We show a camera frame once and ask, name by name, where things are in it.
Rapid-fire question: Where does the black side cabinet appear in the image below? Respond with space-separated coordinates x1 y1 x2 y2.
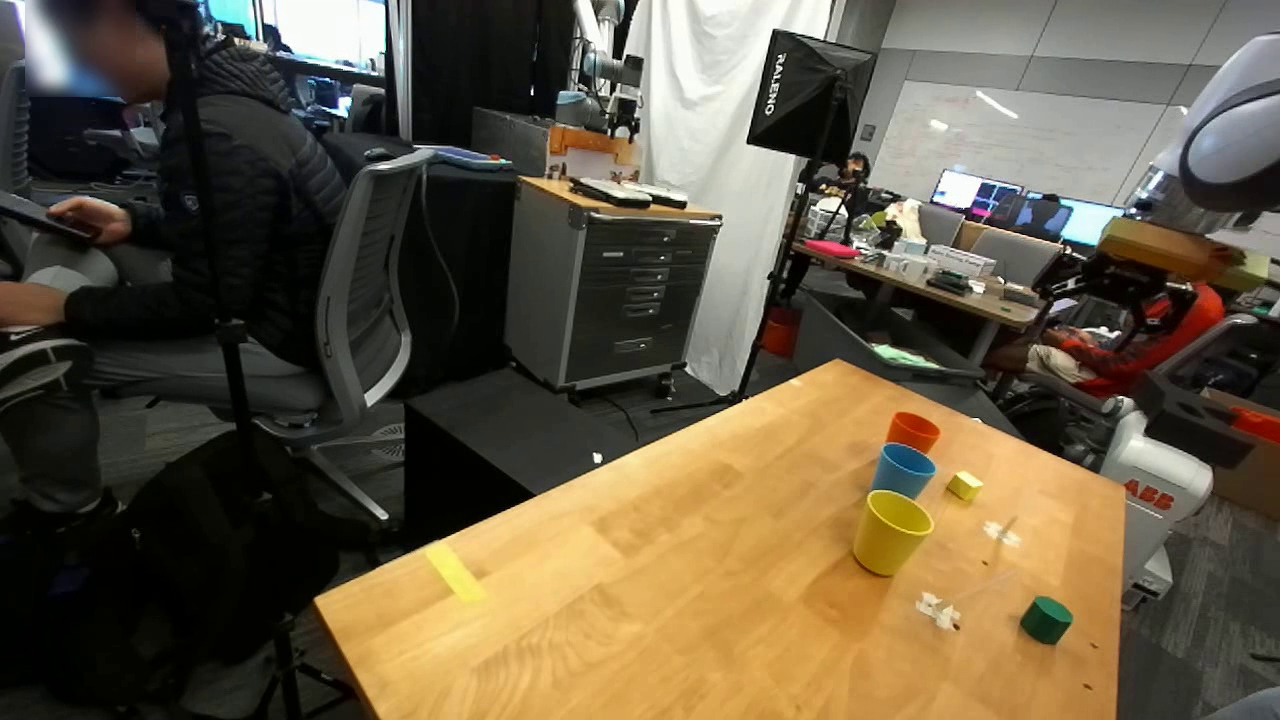
404 141 521 397

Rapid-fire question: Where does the black backpack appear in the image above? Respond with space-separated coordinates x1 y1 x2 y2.
110 433 343 671

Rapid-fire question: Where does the orange and white box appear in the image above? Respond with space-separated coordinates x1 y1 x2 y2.
539 120 644 186

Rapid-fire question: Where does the orange plastic cup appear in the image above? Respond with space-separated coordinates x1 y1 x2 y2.
883 407 945 457

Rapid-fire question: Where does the black tripod stand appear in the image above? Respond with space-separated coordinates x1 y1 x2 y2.
162 0 310 720

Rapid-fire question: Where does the softbox light stand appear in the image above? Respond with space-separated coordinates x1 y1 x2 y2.
726 158 821 403

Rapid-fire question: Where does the red bucket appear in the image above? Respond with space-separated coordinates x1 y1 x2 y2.
758 300 806 364

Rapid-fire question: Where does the yellow plastic cup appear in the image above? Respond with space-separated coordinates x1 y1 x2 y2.
847 487 939 580

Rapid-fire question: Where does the desk computer monitor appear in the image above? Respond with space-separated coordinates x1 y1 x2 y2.
927 164 994 220

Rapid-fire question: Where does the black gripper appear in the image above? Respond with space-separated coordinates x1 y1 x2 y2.
1079 252 1153 324

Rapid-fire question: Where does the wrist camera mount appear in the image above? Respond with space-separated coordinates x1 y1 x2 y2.
1095 216 1256 293

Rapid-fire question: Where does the grey drawer cabinet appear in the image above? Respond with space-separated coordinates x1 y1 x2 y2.
499 172 726 399

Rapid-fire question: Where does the black softbox light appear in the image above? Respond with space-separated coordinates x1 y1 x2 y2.
743 27 879 172

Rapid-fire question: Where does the blue plastic cup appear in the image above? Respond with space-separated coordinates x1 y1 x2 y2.
872 442 939 505

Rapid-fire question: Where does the cluttered wooden desk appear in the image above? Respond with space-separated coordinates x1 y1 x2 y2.
794 231 1053 371

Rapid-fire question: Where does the grey mesh office chair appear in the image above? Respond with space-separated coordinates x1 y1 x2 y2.
244 143 439 537

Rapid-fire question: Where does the person in black jacket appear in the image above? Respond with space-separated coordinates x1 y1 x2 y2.
0 0 354 537

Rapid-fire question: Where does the dark tablet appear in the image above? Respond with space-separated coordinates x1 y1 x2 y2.
0 194 101 252

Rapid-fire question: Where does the white curtain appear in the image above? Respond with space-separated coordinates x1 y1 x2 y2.
629 0 842 399

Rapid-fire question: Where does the person in orange shirt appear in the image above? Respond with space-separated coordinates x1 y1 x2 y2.
1053 273 1232 399

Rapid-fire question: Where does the low black table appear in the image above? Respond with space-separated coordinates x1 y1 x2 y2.
396 362 730 545

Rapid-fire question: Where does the green cylinder block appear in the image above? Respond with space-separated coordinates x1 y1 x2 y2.
1015 593 1074 649

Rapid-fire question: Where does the white ABB robot base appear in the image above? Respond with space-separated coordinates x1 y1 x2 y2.
1095 397 1218 599

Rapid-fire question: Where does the black curtain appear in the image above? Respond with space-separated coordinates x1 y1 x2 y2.
404 0 578 154

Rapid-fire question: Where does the wall whiteboard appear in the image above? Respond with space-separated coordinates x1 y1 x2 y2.
872 78 1176 214

